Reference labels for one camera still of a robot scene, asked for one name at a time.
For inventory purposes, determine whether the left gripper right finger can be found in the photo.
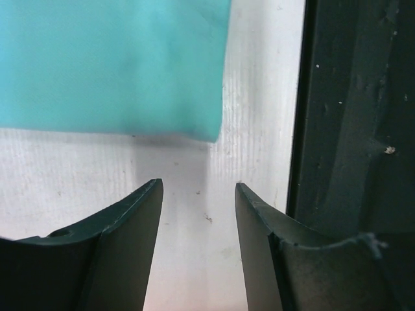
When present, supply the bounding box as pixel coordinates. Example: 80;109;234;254
235;183;414;310

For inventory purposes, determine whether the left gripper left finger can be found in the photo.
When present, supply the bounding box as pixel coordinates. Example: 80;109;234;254
1;179;163;310

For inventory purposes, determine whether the teal t shirt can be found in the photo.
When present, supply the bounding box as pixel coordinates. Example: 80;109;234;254
1;1;231;142

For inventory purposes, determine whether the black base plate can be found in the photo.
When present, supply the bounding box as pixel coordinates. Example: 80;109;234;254
287;1;414;238

